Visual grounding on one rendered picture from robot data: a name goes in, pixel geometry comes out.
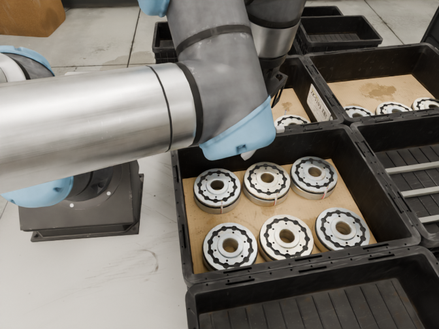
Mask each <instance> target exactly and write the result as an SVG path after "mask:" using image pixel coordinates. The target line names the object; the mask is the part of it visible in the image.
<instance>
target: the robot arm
mask: <svg viewBox="0 0 439 329"><path fill-rule="evenodd" d="M137 1H138V3H139V7H140V9H141V10H142V11H143V13H145V14H146V15H148V16H159V17H160V18H162V17H165V16H166V17H167V21H168V24H169V29H170V31H171V36H172V40H173V43H174V47H175V50H176V55H177V58H178V62H176V63H162V64H156V65H146V66H139V67H129V68H124V69H114V70H103V71H97V72H87V73H81V74H71V75H65V76H55V74H54V73H53V71H52V69H51V66H50V64H49V62H48V61H47V59H46V58H45V57H44V56H42V55H41V54H39V53H38V52H36V51H33V50H30V49H28V48H23V47H19V48H15V47H14V46H0V195H1V196H2V197H3V198H5V199H6V200H8V201H9V202H11V203H13V204H15V205H18V206H22V207H26V208H38V207H45V206H51V205H54V204H57V203H59V202H61V201H62V200H68V201H73V202H81V201H85V200H89V199H92V198H95V197H96V196H98V195H100V194H101V193H102V192H103V191H104V190H105V189H106V188H107V187H108V185H109V183H110V181H111V179H112V175H113V166H114V165H118V164H122V163H126V162H129V161H134V160H137V159H142V158H145V157H149V156H152V155H157V154H160V153H165V152H168V151H173V150H176V149H181V148H186V147H188V146H192V145H196V144H199V147H200V148H202V150H203V153H204V156H205V157H206V158H207V159H208V160H211V161H213V160H217V159H222V158H226V157H230V156H234V155H238V154H241V155H240V156H241V157H242V158H243V159H244V160H247V159H249V158H250V157H251V156H252V155H253V154H254V153H255V151H256V150H257V149H259V148H263V147H265V146H268V145H269V144H271V143H272V142H273V141H274V139H275V136H276V129H275V126H274V120H273V116H272V110H271V108H274V106H275V105H276V104H277V103H278V102H279V100H280V97H281V95H282V91H283V89H284V86H285V83H286V81H287V77H288V76H287V75H285V74H283V73H281V72H280V71H279V68H280V65H281V64H282V63H283V62H284V61H285V57H286V55H287V53H288V51H290V49H291V46H292V43H293V40H294V38H295V34H296V32H297V29H298V26H299V23H300V20H301V15H302V12H303V9H304V6H305V4H306V0H137ZM276 77H282V79H281V80H280V81H279V80H278V79H277V78H276ZM280 89H281V90H280ZM279 90H280V93H279ZM278 93H279V95H278ZM273 96H275V97H274V100H273V102H272V106H271V107H270V101H271V99H272V98H273ZM277 96H278V97H277Z"/></svg>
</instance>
